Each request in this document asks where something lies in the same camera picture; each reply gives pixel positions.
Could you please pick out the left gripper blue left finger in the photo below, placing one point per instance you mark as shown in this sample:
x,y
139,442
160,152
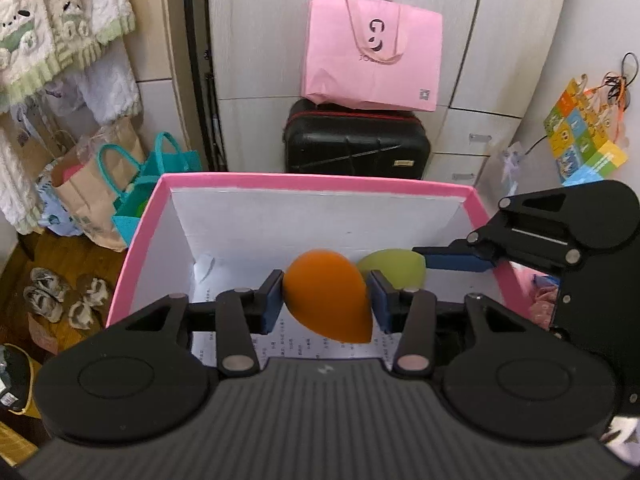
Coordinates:
x,y
241,313

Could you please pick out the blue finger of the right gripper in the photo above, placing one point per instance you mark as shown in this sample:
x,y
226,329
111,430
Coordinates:
x,y
459,256

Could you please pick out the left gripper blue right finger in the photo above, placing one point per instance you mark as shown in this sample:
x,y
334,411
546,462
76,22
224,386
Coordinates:
x,y
411,313

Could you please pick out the green makeup sponge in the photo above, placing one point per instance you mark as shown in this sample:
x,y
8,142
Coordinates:
x,y
403,268

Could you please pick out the orange makeup sponge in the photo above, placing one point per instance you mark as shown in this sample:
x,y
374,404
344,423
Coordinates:
x,y
327,294

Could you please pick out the pink cardboard shoe box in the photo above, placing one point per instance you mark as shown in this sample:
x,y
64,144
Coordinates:
x,y
202,234

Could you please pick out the colourful paper gift bag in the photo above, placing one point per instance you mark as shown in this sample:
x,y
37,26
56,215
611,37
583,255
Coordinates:
x,y
585,128

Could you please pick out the teal gift bag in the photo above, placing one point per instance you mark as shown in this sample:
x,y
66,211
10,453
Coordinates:
x,y
131,200

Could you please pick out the black suitcase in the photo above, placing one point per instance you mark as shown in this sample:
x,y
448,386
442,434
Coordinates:
x,y
335,140

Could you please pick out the grey white slippers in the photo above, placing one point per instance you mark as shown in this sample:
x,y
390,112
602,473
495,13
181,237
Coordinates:
x,y
85,307

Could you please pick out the brown paper bag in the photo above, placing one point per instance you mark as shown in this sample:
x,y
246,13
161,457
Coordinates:
x,y
78,183

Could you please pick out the pink tote bag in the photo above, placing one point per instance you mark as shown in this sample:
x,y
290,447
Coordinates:
x,y
372,55

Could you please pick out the grey wardrobe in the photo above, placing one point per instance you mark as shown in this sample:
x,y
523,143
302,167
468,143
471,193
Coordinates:
x,y
468,68

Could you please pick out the black clothes rack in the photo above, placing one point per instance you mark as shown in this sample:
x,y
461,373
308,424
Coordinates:
x,y
196,17

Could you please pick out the cream green knit cardigan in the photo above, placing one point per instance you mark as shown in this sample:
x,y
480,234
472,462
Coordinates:
x,y
76,43

